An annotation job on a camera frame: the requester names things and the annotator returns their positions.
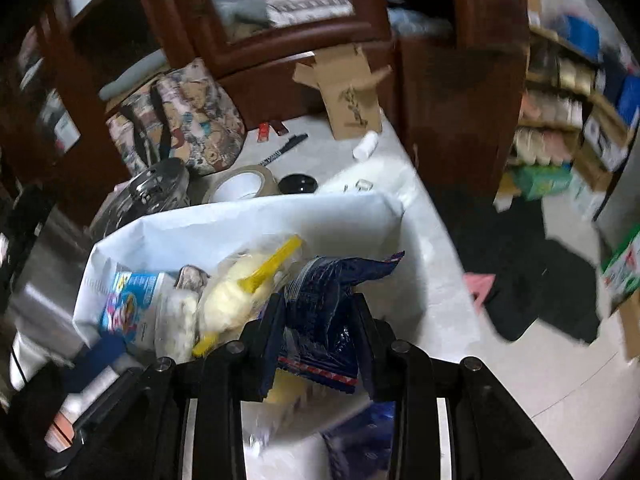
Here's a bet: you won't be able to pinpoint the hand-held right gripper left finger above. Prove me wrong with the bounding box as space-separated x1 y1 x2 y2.
65 294 287 480

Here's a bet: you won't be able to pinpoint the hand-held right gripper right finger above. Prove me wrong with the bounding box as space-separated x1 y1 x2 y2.
350 292 571 480

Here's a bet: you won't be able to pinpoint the navy blue snack packet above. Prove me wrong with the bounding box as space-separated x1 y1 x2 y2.
272 251 406 396

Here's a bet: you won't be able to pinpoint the large white fabric bag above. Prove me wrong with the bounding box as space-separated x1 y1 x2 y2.
72 191 441 480

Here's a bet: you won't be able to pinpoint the clear zip bag yellow contents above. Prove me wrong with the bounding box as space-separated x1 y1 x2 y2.
195 250 301 346

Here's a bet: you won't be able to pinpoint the yellow plastic clip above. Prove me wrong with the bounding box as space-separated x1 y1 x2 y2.
239 234 305 295

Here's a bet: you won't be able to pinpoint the blue and white pouch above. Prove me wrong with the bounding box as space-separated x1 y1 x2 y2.
99 270 181 348

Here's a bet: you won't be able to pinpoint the clear packing tape roll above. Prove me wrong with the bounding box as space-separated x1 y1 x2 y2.
202 164 280 205

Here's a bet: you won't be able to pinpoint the black round lid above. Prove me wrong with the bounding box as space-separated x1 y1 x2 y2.
278 173 319 196

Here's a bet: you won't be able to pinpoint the black cloth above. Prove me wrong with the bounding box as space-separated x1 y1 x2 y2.
465 200 608 346

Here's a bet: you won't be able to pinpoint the black marker pen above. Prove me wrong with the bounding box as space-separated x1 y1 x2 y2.
259 133 309 167

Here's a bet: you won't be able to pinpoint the glass pot lid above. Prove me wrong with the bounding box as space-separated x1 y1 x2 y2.
90 157 192 241

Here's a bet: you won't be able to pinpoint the small white plastic bottle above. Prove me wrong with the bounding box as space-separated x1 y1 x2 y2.
352 131 381 160

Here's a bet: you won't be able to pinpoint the stainless steel pot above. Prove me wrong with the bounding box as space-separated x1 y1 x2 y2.
0 185 96 391

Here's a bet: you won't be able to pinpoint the patterned fabric handbag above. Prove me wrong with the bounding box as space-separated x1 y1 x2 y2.
105 58 247 177

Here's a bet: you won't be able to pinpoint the open brown cardboard box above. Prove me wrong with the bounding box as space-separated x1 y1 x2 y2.
292 44 393 140

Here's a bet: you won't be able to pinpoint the green and white box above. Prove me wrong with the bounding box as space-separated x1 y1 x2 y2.
600 225 640 306

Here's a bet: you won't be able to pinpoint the dark wooden glass cabinet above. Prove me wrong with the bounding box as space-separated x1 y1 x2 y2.
0 0 531 211

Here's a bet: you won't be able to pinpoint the grey folded cloth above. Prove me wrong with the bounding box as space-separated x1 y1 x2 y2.
98 50 167 102

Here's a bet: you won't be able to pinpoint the shelf of assorted goods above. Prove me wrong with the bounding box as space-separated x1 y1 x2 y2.
495 0 640 221

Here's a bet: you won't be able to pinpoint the folded patterned cloth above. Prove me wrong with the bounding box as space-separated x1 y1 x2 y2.
264 0 353 28

